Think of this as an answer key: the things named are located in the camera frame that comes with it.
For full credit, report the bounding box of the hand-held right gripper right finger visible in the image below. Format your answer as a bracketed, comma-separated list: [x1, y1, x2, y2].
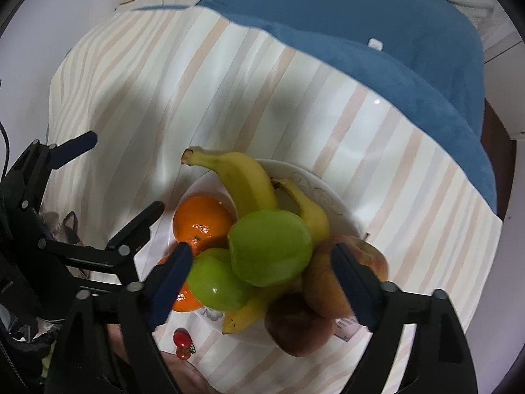
[330, 243, 478, 394]

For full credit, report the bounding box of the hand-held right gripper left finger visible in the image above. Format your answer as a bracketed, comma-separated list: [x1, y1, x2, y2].
[43, 243, 194, 394]

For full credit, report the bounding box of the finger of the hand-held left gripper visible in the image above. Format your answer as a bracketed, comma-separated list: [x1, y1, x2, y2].
[37, 201, 165, 284]
[8, 131, 98, 206]

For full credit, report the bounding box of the orange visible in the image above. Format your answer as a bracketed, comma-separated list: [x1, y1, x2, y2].
[158, 250, 204, 313]
[172, 196, 234, 257]

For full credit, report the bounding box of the red apple with stem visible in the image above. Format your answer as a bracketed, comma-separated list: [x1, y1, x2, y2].
[303, 233, 389, 320]

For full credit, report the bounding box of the green apple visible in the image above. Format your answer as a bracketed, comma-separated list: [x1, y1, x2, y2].
[186, 247, 257, 312]
[227, 209, 314, 288]

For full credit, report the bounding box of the dark red apple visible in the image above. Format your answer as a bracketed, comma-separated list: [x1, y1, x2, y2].
[263, 291, 335, 358]

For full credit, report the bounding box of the white floral plate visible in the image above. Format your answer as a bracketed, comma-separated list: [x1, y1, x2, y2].
[166, 158, 366, 343]

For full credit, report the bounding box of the small printed card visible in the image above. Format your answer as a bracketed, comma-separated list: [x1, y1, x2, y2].
[332, 316, 362, 342]

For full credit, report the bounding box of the cat print cloth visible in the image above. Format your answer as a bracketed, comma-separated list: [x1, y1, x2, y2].
[39, 209, 222, 394]

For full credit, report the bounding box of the small yellow banana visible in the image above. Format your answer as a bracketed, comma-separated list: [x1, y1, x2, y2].
[271, 178, 331, 247]

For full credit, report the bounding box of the striped cloth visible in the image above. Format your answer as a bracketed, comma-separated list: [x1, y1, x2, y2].
[48, 6, 504, 394]

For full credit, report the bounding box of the large yellow banana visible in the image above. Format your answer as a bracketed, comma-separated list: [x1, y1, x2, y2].
[181, 146, 280, 335]

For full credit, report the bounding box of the white cabinet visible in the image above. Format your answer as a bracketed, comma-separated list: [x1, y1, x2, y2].
[478, 8, 525, 138]

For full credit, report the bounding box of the blue blanket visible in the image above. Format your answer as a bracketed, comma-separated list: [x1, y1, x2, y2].
[131, 0, 498, 218]

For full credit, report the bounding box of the black cable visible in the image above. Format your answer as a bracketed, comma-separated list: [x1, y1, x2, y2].
[0, 121, 10, 173]

